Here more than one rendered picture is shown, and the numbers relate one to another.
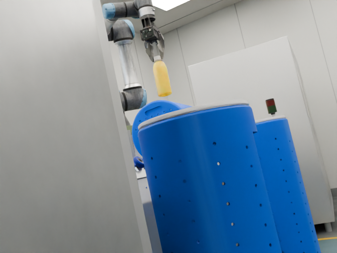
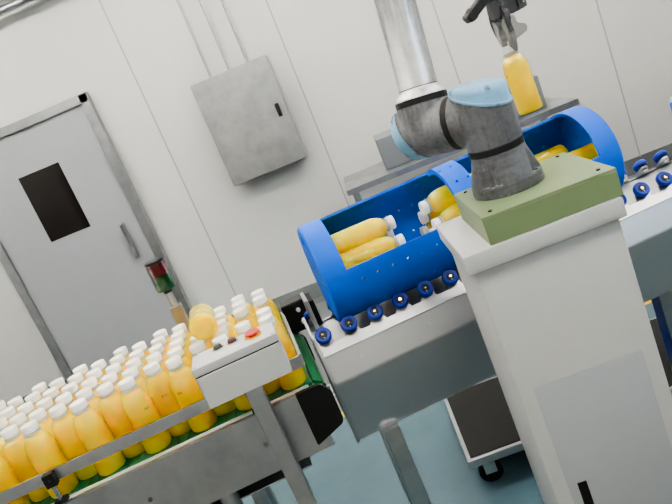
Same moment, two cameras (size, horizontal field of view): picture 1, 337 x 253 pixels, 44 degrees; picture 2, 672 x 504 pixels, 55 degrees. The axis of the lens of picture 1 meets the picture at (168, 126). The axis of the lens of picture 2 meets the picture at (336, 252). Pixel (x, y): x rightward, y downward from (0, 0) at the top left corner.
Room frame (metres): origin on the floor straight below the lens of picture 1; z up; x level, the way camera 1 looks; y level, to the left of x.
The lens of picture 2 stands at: (3.34, 1.30, 1.53)
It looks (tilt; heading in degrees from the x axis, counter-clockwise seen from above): 13 degrees down; 244
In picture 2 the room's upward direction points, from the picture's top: 23 degrees counter-clockwise
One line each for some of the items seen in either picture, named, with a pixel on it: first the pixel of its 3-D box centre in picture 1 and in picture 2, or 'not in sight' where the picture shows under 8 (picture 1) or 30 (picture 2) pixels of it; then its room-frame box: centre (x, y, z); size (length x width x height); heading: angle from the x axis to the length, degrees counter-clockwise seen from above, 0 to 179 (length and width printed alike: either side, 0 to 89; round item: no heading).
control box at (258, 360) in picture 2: not in sight; (241, 363); (2.99, -0.07, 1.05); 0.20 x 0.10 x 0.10; 160
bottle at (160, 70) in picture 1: (161, 77); (520, 81); (1.96, -0.02, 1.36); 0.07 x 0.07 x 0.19
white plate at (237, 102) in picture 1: (193, 116); not in sight; (1.01, -0.06, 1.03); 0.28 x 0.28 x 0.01
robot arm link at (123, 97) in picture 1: (113, 102); (481, 112); (2.41, 0.29, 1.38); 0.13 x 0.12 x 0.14; 111
